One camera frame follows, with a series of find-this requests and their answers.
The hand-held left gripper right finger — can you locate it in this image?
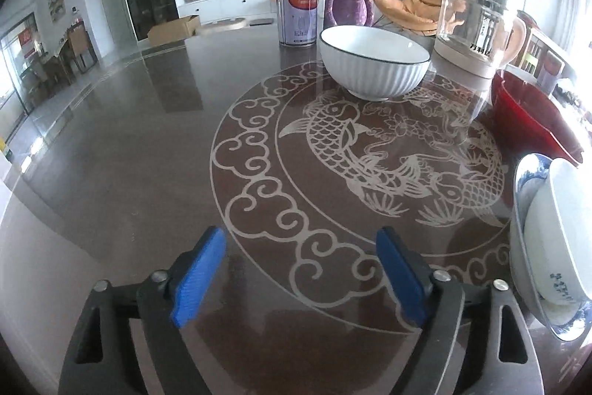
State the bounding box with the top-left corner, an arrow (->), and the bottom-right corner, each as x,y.
376,226 -> 546,395

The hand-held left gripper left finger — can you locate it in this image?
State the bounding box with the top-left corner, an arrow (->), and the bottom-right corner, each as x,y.
58,225 -> 228,395

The blue and white plate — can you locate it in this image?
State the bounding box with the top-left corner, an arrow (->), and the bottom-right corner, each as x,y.
509,153 -> 592,341

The small white bowl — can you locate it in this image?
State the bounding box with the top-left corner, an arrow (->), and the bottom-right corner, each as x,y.
524,157 -> 592,304

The white ribbed bowl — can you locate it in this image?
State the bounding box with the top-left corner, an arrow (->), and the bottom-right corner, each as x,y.
319,25 -> 432,102

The cardboard box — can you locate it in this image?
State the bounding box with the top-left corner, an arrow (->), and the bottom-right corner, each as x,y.
147,14 -> 202,46

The wooden coffee table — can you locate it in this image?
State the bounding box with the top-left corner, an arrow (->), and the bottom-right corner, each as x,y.
196,18 -> 249,36

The dark wooden dining chair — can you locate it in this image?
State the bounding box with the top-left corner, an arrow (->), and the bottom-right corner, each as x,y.
67,22 -> 99,74

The red lid canister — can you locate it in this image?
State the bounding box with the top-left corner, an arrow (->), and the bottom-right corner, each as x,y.
539,51 -> 566,95

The glass kettle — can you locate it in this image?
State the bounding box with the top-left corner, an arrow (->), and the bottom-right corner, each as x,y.
432,0 -> 528,80

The orange lounge chair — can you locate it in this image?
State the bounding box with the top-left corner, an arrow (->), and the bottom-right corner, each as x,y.
372,0 -> 447,37

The white television cabinet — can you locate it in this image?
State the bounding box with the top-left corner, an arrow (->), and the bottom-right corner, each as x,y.
177,0 -> 278,26

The tin can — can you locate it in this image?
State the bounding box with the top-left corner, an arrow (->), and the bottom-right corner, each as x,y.
274,0 -> 320,48

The white door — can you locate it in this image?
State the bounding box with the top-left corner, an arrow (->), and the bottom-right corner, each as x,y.
95,0 -> 122,50

